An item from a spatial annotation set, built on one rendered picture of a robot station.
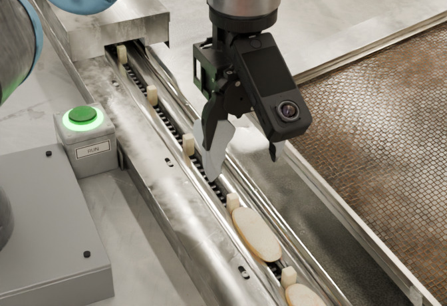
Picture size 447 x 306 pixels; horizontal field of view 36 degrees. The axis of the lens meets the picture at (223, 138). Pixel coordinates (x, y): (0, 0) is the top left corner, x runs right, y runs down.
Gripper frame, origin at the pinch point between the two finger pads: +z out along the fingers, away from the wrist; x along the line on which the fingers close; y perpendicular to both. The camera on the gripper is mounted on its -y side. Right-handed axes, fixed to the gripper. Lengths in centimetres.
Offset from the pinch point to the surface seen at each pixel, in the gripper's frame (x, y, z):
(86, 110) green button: 12.1, 24.1, 3.3
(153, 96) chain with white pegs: -0.1, 30.5, 8.3
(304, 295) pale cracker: -0.2, -13.9, 8.0
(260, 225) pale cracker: -1.0, -2.3, 7.9
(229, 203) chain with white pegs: 0.6, 2.9, 7.8
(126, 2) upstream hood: -4, 51, 2
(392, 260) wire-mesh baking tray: -9.2, -16.7, 4.0
